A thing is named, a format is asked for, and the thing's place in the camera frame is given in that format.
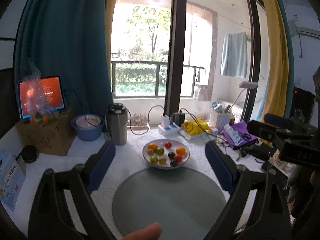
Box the green grape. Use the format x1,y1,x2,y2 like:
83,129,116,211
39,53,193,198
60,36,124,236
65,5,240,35
150,156,158,165
155,147,165,155

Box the hanging light blue towel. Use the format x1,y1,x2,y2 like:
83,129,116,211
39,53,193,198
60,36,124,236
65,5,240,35
220,32,248,77

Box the grey round tray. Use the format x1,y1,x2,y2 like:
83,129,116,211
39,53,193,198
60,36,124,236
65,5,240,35
112,167,226,239

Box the steel thermos tumbler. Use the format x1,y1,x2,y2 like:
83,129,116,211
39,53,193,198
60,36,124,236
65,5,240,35
105,103,128,146

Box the clear plastic fruit bag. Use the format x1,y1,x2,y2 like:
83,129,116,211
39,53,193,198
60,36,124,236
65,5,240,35
18,58,59,127

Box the black power adapter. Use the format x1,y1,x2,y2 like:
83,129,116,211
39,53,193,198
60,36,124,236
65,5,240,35
174,112,185,127

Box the orange kumquat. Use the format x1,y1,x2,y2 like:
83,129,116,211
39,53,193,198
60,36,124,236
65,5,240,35
148,143,158,152
176,147,187,156

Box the orange kumquat at back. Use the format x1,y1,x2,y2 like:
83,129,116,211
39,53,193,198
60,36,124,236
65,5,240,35
148,143,158,152

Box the red cherry tomato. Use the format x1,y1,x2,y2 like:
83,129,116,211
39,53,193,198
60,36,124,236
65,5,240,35
174,155,183,163
164,142,172,149

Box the blue plastic bowl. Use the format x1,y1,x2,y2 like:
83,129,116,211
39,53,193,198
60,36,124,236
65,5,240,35
71,114,104,141

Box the white woven basket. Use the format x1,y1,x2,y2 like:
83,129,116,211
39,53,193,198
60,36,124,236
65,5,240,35
209,109,231,131

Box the thumb of person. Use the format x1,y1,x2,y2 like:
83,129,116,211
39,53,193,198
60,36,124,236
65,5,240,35
122,222,162,240

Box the yellow duck plastic bag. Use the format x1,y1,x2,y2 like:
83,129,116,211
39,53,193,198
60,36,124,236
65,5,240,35
181,118,212,136

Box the dark purple cherry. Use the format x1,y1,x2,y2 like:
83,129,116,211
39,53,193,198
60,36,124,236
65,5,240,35
168,152,176,160

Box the yellow curtain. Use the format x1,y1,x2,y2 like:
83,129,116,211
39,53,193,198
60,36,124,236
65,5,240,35
263,0,289,117

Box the teal curtain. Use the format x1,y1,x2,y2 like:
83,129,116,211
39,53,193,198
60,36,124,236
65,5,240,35
14,0,113,115

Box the small yellow fruit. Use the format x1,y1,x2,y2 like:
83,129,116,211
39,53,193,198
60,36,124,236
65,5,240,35
147,148,154,156

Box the black round lid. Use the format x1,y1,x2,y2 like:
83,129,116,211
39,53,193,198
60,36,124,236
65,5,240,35
16,145,39,164

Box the white round plate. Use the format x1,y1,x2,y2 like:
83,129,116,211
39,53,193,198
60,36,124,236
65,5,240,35
142,139,190,170

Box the white power strip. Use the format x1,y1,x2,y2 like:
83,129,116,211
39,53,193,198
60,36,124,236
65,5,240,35
157,123,182,137

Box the white charger adapter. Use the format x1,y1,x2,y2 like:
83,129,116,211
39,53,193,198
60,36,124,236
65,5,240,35
161,114,170,129

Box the yellow kumquat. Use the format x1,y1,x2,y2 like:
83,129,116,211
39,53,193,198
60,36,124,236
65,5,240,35
158,157,167,165

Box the blue white leaflet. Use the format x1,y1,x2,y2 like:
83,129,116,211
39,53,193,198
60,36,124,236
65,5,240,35
0,150,25,212

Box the black charging cable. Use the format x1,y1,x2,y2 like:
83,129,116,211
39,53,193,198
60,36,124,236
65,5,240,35
126,104,166,136

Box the orange kumquat at right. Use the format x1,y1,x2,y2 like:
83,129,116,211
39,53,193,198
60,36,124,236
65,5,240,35
176,147,187,156

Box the purple cloth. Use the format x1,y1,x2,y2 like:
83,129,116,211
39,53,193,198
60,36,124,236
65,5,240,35
221,120,258,150

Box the tablet with red screen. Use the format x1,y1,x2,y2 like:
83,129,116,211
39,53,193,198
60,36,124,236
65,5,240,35
17,76,66,121

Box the balcony railing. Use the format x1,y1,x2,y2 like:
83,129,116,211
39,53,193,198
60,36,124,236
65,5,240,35
111,61,206,98

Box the cardboard box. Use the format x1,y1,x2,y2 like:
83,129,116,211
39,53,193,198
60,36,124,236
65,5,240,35
16,107,75,156

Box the white cream tube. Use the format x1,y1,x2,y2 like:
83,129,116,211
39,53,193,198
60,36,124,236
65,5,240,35
223,124,243,146

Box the white desk lamp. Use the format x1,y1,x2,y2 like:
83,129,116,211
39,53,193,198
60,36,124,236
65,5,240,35
229,81,258,110

